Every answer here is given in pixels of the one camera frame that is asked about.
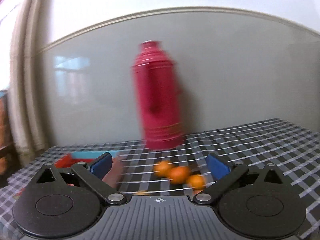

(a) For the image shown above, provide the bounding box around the orange tangerine small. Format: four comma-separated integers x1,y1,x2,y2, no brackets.
187,174,206,190

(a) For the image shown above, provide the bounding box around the colourful cardboard box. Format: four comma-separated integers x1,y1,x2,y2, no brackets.
55,150,123,188

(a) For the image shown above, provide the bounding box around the tan round longan fruit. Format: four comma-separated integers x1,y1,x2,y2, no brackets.
135,190,150,196

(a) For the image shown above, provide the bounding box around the black white checked tablecloth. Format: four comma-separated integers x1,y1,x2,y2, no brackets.
1,118,319,239

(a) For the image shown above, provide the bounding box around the beige curtain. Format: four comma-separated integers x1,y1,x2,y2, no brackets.
8,0,48,166

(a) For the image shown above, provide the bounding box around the red thermos flask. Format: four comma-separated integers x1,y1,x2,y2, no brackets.
131,41,184,150

